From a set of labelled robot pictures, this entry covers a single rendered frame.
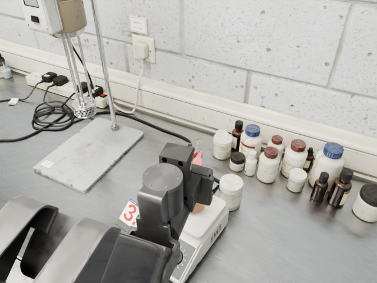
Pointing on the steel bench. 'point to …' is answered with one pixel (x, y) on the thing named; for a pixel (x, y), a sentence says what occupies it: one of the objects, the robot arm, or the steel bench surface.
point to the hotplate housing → (202, 244)
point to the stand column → (104, 64)
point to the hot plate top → (204, 218)
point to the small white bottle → (251, 163)
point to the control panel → (188, 251)
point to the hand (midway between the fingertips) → (198, 155)
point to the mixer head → (55, 17)
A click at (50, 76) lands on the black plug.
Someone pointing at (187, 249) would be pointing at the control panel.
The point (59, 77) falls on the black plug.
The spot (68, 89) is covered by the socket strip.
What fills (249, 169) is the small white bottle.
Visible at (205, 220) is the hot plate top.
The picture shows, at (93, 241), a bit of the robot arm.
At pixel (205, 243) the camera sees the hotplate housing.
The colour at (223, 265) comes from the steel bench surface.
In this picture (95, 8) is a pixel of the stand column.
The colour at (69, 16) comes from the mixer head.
